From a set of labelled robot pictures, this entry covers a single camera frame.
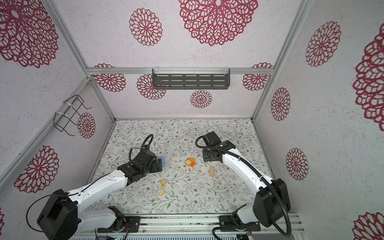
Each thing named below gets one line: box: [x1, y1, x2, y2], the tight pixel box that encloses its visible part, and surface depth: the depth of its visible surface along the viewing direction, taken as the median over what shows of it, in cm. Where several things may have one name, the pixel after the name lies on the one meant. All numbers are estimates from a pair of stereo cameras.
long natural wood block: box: [209, 166, 215, 177], surface depth 94 cm
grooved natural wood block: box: [185, 158, 192, 167], surface depth 92 cm
